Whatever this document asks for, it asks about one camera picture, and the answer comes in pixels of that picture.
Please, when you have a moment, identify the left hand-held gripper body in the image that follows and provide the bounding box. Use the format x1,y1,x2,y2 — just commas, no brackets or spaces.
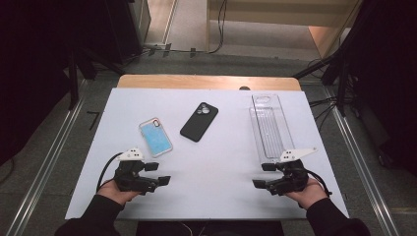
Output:
112,147,158,197

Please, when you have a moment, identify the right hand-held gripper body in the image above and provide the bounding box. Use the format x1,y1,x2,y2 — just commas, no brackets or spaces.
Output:
265,147,319,198

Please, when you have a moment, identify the clear plastic rack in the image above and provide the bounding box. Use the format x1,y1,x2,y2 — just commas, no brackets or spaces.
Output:
249,93,296,164

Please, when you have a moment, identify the black phone case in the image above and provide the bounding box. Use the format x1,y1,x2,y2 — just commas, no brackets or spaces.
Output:
179,101,219,144

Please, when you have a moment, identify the person's left hand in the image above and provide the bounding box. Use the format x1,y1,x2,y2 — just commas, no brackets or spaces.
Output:
96,179,141,207

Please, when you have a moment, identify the person's right hand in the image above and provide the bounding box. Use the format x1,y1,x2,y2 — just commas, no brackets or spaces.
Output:
283,178,329,211

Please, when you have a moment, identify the white board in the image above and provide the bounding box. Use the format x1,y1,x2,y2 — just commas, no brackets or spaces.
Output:
64,88,350,220

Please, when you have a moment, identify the black stand leg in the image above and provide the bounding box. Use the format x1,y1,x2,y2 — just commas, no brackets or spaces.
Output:
292,54,340,80
67,48,81,111

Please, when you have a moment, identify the black curtain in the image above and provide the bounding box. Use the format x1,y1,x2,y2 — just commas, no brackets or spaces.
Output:
0,0,114,166
340,0,417,178

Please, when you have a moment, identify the dark cabinet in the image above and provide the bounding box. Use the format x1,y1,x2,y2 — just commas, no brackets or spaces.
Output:
106,0,152,66

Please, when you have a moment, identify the light wooden shelf unit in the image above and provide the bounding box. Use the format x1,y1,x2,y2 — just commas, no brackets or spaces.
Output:
206,0,363,61

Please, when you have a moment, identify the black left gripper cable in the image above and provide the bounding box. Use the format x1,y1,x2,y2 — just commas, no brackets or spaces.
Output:
95,151,125,194

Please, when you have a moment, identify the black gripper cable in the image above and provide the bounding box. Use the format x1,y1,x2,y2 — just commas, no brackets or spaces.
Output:
304,169,333,198
95,151,125,194

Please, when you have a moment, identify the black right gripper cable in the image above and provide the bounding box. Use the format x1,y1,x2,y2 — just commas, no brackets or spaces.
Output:
304,169,333,198

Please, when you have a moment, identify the metal floor rail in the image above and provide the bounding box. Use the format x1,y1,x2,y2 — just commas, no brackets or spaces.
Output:
322,86,400,236
5,78,89,236

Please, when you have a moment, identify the bundle of floor cables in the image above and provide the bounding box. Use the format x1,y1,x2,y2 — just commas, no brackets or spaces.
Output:
309,94,340,131

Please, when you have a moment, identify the black hanging cable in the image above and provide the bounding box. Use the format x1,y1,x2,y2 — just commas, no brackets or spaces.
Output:
208,0,228,55

